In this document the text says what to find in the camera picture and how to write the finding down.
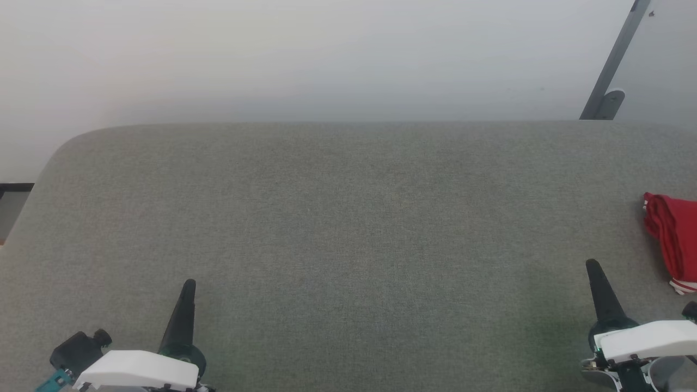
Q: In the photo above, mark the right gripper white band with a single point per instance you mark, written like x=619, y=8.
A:
x=642, y=340

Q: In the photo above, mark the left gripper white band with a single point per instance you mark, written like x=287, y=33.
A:
x=136, y=369

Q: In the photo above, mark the red and white garment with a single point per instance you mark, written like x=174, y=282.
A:
x=678, y=228

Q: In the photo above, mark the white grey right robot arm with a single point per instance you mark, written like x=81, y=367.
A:
x=672, y=375

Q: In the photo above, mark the grey metal slanted pole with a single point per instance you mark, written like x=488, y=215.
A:
x=618, y=54

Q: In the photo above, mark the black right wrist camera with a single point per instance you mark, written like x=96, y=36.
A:
x=691, y=311

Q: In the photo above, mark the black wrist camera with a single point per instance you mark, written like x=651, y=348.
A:
x=79, y=351
x=691, y=311

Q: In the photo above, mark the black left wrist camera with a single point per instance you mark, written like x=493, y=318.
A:
x=79, y=351

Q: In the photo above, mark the teal left camera connector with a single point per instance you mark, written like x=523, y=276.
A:
x=53, y=382

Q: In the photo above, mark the grey pole foot bracket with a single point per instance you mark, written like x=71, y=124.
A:
x=612, y=104

